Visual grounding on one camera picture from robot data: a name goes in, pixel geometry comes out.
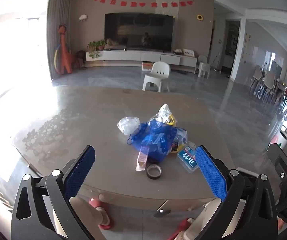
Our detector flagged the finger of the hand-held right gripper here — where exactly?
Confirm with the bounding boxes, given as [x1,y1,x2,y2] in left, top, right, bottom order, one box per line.
[267,144,287,195]

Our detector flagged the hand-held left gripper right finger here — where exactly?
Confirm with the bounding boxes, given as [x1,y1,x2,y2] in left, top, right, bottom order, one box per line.
[195,144,280,240]

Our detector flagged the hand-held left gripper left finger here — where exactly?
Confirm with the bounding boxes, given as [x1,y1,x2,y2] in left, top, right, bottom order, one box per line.
[10,145,96,240]

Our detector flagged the blue white plastic box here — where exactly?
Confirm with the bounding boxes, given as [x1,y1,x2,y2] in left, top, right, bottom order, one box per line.
[177,142,199,173]

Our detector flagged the blue plastic bag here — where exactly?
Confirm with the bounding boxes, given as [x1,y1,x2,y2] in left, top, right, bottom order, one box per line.
[126,119,187,163]

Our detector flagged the pink white small box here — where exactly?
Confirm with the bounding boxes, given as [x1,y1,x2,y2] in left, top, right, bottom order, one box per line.
[135,146,151,172]

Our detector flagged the dark tape roll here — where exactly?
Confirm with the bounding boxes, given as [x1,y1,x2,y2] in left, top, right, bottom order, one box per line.
[146,164,163,180]

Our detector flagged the clear plastic bag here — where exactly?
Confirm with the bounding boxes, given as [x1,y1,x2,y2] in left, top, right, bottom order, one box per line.
[118,116,140,137]

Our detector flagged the clear yellow snack wrapper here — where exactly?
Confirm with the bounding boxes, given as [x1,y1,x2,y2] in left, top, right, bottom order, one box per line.
[150,104,177,127]

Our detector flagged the white tulip print bin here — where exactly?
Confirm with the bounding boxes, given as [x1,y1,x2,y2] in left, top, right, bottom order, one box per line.
[268,130,287,155]

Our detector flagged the person's right leg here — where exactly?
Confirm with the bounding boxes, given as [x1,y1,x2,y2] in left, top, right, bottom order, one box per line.
[183,197,224,240]

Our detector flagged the person's leg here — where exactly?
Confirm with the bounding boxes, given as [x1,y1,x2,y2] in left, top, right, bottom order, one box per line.
[183,197,224,240]
[70,196,104,240]

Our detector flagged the person's left leg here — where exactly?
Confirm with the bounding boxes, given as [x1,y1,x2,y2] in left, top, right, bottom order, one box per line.
[70,196,104,240]

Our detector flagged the dining table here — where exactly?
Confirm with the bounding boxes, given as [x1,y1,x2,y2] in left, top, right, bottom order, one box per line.
[276,80,287,98]

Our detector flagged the red slipper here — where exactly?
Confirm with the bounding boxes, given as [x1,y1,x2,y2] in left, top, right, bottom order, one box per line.
[168,219,196,240]
[88,197,114,230]

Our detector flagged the dark small floor object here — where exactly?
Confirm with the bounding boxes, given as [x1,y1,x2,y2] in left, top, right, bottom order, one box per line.
[153,209,171,217]

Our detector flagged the grey dining chair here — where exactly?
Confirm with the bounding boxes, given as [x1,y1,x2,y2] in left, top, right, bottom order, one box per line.
[261,71,277,103]
[250,66,262,93]

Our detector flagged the stacked white plastic chairs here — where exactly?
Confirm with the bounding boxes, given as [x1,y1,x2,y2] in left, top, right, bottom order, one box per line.
[194,55,211,78]

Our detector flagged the mop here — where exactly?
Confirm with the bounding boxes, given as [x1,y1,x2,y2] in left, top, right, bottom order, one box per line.
[210,54,221,72]

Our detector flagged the brown small stool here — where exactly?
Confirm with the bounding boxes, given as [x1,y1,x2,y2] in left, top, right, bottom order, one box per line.
[75,51,87,69]

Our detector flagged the white plastic chair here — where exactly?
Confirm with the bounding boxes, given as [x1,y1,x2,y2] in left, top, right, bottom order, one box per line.
[143,61,170,92]

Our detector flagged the colourful hula hoop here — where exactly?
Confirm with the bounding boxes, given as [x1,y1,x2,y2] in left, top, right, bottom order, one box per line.
[54,44,64,74]

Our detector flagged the orange giraffe toy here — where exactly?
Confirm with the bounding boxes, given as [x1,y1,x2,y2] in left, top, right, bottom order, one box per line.
[57,24,73,74]

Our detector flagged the white television cabinet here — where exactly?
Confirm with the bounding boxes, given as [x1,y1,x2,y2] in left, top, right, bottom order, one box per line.
[86,49,198,68]

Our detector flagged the cardboard box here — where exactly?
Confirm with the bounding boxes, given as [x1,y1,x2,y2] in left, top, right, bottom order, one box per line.
[142,61,156,72]

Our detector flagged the green potted plant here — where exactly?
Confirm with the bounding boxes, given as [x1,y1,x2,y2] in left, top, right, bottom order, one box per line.
[87,39,107,59]

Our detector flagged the large black television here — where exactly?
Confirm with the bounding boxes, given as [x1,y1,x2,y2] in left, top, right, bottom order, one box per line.
[105,12,176,53]

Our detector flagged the grey curtain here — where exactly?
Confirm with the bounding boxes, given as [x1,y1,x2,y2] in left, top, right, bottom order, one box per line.
[47,0,71,80]

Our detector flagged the colourful wall stickers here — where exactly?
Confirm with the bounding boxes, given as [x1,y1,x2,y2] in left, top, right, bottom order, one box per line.
[242,32,251,60]

